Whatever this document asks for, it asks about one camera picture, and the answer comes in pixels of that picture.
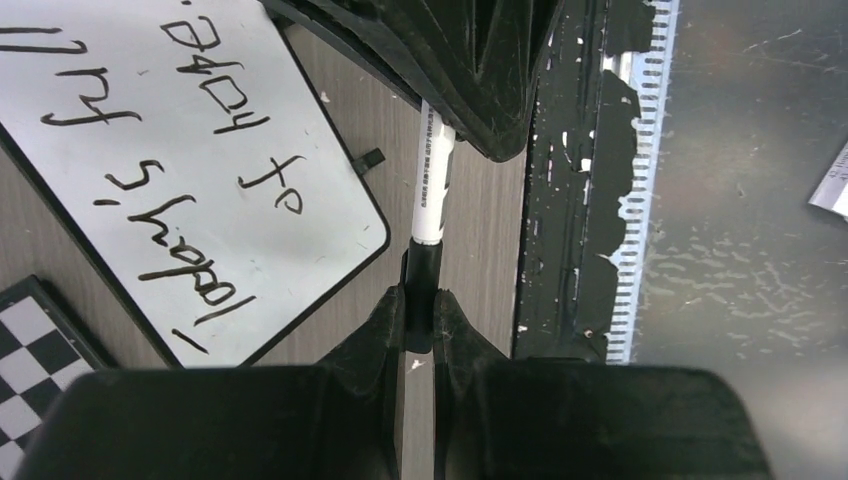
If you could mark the black white chessboard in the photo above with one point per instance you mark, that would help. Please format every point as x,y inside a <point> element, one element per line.
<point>45,346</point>

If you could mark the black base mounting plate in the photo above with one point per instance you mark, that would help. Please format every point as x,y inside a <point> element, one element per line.
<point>579,167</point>

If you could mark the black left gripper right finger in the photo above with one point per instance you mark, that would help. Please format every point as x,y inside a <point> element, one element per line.
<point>554,418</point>

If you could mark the small black-framed whiteboard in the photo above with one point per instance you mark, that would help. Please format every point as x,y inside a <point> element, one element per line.
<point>186,144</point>

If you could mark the white whiteboard marker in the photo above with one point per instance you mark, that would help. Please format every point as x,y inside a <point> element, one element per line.
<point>433,175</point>

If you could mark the white paper label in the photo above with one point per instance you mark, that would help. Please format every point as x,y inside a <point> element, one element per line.
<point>831,193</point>

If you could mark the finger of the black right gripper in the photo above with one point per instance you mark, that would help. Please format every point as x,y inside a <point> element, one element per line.
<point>505,41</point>
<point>407,45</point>

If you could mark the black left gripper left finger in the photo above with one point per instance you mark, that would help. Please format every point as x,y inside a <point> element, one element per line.
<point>338,418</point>

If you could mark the black marker cap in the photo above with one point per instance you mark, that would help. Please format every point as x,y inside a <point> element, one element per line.
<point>420,279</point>

